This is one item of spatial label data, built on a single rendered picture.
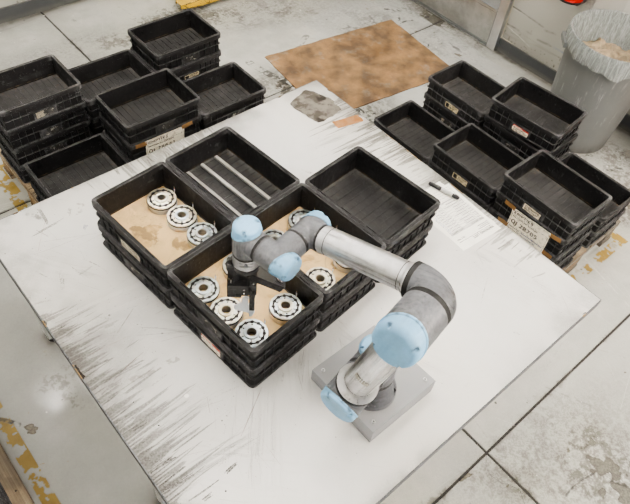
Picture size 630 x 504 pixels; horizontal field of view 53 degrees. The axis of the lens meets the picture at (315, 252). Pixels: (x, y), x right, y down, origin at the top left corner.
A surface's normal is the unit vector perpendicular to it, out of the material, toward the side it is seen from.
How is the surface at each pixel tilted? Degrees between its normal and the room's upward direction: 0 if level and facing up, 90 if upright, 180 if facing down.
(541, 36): 90
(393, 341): 82
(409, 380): 3
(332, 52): 4
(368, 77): 2
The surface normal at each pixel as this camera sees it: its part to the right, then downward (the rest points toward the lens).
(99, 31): 0.09, -0.64
